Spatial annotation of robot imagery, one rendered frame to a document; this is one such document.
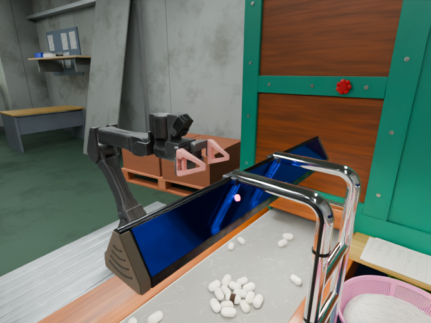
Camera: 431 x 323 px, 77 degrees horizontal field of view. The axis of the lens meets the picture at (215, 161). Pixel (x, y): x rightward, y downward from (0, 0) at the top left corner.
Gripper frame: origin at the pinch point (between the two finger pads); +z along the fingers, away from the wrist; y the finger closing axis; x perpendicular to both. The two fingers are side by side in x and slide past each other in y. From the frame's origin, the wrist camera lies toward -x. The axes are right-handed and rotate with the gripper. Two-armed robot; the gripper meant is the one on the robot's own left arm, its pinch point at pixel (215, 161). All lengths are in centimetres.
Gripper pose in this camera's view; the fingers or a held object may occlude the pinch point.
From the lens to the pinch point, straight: 66.8
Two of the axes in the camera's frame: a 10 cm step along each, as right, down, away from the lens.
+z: 8.1, 2.0, -5.6
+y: 5.9, -2.5, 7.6
